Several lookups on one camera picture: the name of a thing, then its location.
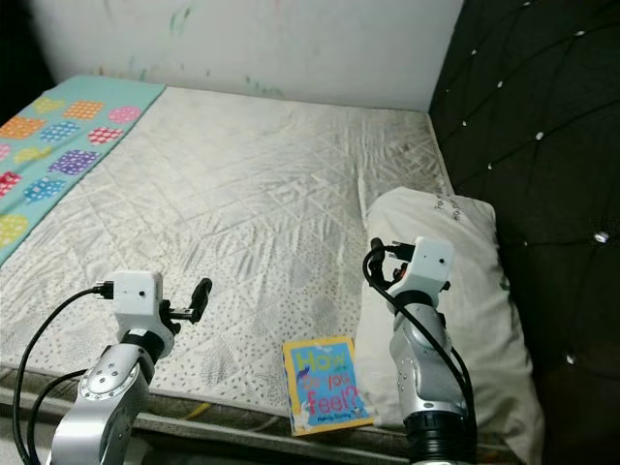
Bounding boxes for turquoise blanket colourful shapes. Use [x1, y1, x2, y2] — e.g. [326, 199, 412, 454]
[0, 76, 167, 264]

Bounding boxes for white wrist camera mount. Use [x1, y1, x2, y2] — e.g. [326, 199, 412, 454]
[111, 271, 171, 342]
[405, 236, 456, 301]

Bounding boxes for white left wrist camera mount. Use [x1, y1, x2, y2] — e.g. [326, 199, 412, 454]
[111, 271, 171, 342]

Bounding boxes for white patterned mattress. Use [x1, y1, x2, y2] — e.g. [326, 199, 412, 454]
[0, 87, 524, 432]

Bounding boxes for black tufted headboard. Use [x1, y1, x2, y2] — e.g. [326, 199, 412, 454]
[429, 0, 620, 465]

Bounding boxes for long black left arm cable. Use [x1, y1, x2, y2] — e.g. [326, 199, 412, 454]
[14, 283, 117, 465]

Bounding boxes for patterned bed base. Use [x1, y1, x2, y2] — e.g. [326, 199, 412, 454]
[0, 383, 524, 465]

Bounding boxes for white printed pillow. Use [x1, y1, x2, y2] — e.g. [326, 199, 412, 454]
[354, 186, 545, 465]

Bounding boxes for short black left arm cable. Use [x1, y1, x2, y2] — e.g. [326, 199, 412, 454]
[27, 368, 93, 465]

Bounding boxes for blue yellow children's book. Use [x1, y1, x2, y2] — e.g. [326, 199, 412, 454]
[283, 335, 375, 437]

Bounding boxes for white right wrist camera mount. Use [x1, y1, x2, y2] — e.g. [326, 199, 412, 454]
[405, 236, 456, 301]

